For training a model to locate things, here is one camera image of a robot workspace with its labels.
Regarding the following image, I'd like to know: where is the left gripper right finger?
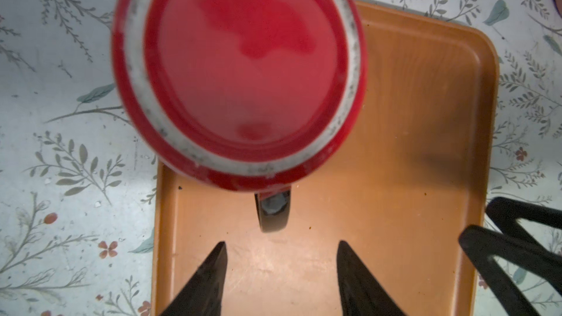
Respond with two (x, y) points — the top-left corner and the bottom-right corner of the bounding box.
(337, 241), (405, 316)

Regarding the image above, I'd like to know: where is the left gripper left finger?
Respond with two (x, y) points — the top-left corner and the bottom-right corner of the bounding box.
(160, 241), (228, 316)

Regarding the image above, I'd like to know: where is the orange plastic tray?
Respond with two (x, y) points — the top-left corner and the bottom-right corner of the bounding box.
(152, 1), (499, 315)

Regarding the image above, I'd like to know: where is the red mug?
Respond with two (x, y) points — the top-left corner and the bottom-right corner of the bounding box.
(111, 0), (368, 233)

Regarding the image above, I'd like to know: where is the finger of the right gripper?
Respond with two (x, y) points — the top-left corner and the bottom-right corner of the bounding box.
(458, 224), (562, 316)
(485, 197), (561, 245)

